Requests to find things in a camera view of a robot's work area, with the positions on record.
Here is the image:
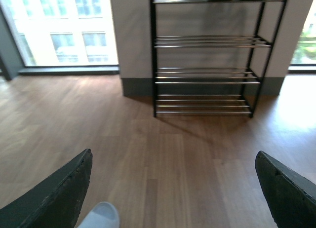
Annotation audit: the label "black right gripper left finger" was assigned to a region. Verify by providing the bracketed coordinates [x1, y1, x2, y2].
[0, 149, 93, 228]

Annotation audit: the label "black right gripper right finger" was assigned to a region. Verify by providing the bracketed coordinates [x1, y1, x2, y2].
[255, 151, 316, 228]

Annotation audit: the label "light blue slide sandal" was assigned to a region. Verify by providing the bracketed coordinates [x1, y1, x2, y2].
[78, 202, 120, 228]

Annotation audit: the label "black metal shoe rack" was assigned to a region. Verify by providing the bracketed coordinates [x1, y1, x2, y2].
[149, 0, 288, 117]

